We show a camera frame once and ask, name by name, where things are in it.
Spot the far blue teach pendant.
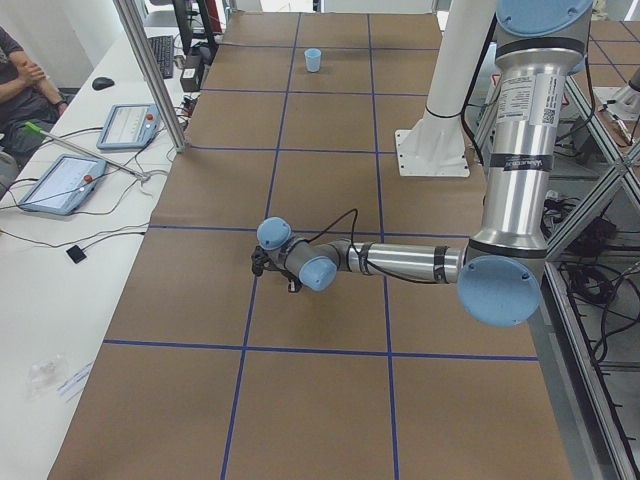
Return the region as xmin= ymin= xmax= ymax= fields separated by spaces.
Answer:
xmin=96 ymin=104 xmax=161 ymax=151

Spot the clear plastic bag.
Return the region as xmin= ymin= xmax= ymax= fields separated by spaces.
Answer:
xmin=26 ymin=354 xmax=68 ymax=400

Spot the metal rod green tip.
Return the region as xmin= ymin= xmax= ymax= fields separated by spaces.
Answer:
xmin=25 ymin=121 xmax=151 ymax=182

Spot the seated person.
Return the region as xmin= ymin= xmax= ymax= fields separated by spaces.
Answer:
xmin=1 ymin=30 xmax=69 ymax=192

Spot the near blue teach pendant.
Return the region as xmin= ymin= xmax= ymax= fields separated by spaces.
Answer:
xmin=18 ymin=154 xmax=106 ymax=216

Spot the black keyboard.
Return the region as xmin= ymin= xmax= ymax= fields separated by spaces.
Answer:
xmin=148 ymin=35 xmax=174 ymax=79

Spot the orange black electronics board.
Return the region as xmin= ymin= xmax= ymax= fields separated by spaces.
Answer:
xmin=176 ymin=95 xmax=198 ymax=118

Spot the black box with label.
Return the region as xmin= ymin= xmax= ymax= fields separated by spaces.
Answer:
xmin=180 ymin=55 xmax=205 ymax=93

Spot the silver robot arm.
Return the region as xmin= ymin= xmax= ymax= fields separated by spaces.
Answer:
xmin=252 ymin=1 xmax=592 ymax=327

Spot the white central pedestal column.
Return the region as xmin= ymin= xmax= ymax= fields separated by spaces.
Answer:
xmin=395 ymin=0 xmax=497 ymax=178

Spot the black computer mouse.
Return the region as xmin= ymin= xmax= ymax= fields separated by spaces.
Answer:
xmin=91 ymin=77 xmax=115 ymax=91

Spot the blue teach pendant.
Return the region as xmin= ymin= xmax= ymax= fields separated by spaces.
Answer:
xmin=18 ymin=154 xmax=106 ymax=216
xmin=96 ymin=104 xmax=161 ymax=151

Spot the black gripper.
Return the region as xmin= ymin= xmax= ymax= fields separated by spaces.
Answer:
xmin=273 ymin=264 xmax=300 ymax=292

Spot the small black square pad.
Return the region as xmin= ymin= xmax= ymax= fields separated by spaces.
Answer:
xmin=66 ymin=245 xmax=87 ymax=264

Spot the light blue plastic cup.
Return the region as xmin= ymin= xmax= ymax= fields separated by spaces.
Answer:
xmin=304 ymin=48 xmax=322 ymax=73

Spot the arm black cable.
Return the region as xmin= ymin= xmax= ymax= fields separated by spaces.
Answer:
xmin=309 ymin=208 xmax=451 ymax=285

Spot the aluminium frame post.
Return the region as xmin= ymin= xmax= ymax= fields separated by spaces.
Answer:
xmin=113 ymin=0 xmax=187 ymax=153

